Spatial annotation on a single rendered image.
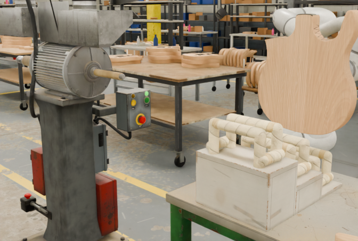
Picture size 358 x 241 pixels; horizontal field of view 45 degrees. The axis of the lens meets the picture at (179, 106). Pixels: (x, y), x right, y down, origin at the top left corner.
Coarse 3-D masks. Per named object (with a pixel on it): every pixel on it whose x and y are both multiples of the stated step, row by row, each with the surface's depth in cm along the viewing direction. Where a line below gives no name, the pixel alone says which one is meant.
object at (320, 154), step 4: (296, 148) 156; (312, 148) 153; (316, 148) 152; (312, 152) 152; (316, 152) 151; (320, 152) 150; (324, 152) 149; (328, 152) 149; (316, 156) 151; (320, 156) 150; (324, 156) 149; (328, 156) 148
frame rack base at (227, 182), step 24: (216, 168) 129; (240, 168) 122; (264, 168) 120; (288, 168) 122; (216, 192) 131; (240, 192) 124; (264, 192) 118; (288, 192) 124; (240, 216) 125; (264, 216) 119; (288, 216) 127
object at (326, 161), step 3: (324, 159) 149; (327, 159) 148; (330, 159) 148; (324, 162) 149; (327, 162) 149; (330, 162) 149; (324, 165) 149; (327, 165) 149; (330, 165) 149; (324, 168) 149; (327, 168) 149; (330, 168) 149; (321, 171) 151; (324, 171) 150; (327, 171) 149; (330, 171) 150
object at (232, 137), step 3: (228, 120) 135; (228, 132) 136; (228, 135) 136; (231, 135) 136; (234, 135) 136; (228, 138) 136; (231, 138) 136; (234, 138) 136; (231, 141) 136; (234, 141) 137; (231, 144) 136; (234, 144) 137; (228, 147) 137; (231, 147) 137; (234, 147) 137
